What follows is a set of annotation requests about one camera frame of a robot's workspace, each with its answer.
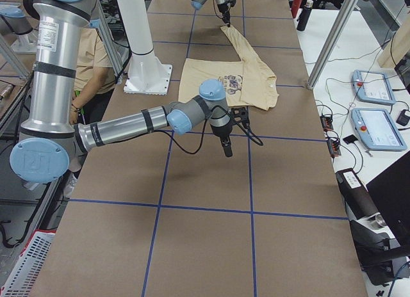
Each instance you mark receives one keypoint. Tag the far blue teach pendant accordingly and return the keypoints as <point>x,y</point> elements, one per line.
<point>373,87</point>

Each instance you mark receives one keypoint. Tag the cream long-sleeve printed shirt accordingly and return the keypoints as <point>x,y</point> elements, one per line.
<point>247,82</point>

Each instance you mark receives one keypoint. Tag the black water bottle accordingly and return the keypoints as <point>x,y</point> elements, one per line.
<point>304,15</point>

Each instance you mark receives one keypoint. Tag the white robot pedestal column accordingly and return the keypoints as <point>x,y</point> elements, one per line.
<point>146,74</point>

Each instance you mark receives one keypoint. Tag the person in beige shirt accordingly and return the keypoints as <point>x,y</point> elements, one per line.
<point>94,82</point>

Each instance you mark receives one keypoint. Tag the blue teach pendant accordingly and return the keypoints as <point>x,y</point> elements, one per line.
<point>377,130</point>
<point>373,87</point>

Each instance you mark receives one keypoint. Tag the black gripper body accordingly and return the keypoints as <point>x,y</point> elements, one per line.
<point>221,130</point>
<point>223,8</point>

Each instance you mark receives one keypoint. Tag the aluminium frame post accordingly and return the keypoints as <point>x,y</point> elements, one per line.
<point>333,36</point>

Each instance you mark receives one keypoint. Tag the white plastic basket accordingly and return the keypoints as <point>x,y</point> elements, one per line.
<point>31,259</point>

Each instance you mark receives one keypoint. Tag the brown table cover mat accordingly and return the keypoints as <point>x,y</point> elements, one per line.
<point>155,217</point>

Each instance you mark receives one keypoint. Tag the red cylinder bottle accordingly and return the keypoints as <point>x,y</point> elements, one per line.
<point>295,7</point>

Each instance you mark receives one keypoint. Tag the black monitor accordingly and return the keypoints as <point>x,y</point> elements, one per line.
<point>390,193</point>

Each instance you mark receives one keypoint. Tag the near blue teach pendant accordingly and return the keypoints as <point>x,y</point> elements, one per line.
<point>377,130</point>

